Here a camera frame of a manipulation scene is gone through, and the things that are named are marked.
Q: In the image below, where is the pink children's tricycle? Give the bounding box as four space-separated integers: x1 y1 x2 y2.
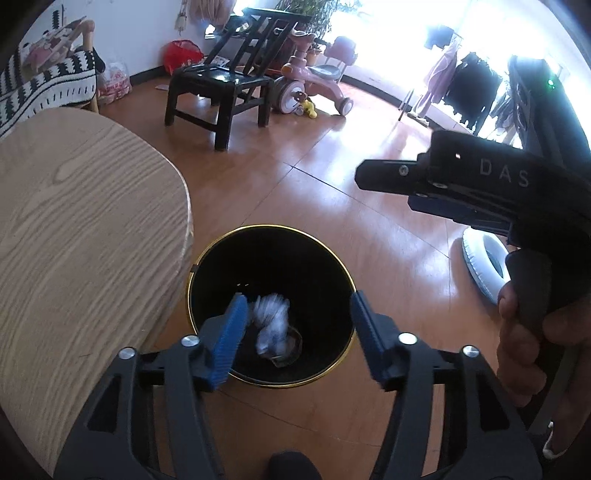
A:
269 30 359 117

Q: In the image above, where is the light wooden table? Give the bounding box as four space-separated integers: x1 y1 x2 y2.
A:
0 107 193 477

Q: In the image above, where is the pink curtain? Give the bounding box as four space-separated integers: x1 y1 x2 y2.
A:
178 0 237 25

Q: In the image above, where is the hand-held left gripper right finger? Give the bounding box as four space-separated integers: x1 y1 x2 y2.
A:
349 292 541 480

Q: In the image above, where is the green potted plant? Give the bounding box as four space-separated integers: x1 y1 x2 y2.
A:
276 0 339 34

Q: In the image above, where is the white paper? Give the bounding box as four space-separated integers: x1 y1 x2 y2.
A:
252 294 293 358

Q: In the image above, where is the black and white striped blanket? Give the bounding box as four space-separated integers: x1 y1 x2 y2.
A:
0 48 100 137

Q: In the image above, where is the person's right hand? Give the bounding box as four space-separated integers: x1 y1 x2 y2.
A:
496 279 591 408

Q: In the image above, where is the pink printed cushion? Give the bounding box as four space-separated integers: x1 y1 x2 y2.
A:
19 18 88 75

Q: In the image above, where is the black wooden chair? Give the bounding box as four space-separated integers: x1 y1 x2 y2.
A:
164 8 313 152

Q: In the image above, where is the clothes rack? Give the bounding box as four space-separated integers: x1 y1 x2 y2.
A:
397 25 529 139

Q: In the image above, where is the white and red plastic bag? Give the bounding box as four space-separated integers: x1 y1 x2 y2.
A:
95 61 134 105

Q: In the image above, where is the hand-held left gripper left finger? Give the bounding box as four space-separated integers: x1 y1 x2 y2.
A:
54 293 252 480

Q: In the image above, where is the black bin with gold rim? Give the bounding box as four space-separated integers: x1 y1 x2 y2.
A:
187 224 357 387

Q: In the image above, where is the black-white patterned sofa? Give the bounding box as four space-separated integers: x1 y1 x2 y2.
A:
68 18 100 113

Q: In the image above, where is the purple garment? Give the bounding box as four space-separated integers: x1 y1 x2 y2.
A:
417 42 463 119

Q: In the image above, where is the black garment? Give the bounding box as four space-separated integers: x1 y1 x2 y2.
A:
444 52 504 131

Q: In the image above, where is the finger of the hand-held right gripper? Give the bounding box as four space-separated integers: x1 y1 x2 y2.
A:
355 158 435 193
407 192 514 232

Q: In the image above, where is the clear plastic wrapper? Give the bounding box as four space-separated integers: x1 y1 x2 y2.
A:
271 325 304 368

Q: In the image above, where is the white inflatable ring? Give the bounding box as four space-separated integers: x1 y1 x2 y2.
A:
462 228 514 306

